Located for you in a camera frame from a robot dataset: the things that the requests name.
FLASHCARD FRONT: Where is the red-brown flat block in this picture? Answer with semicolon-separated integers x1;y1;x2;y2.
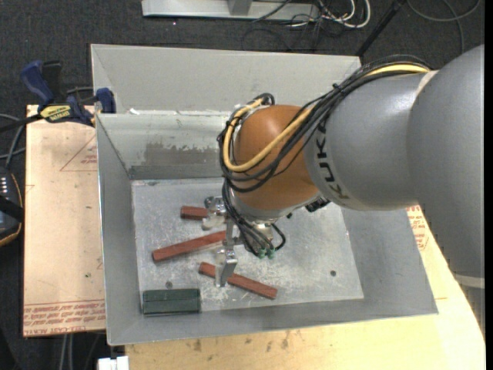
151;229;228;264
197;261;279;301
179;205;211;221

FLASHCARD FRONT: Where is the brown cardboard board red print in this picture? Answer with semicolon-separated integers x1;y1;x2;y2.
22;104;431;338

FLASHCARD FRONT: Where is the dark green flat block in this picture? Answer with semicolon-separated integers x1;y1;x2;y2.
142;300;203;316
142;288;202;304

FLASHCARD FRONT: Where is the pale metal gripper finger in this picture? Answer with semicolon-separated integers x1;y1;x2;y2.
200;196;228;231
214;247;239;288

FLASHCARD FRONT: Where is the black cylinder on white bracket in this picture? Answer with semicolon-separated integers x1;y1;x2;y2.
305;196;332;214

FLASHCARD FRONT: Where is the grey metal bin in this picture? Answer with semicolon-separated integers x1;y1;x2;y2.
90;43;439;347

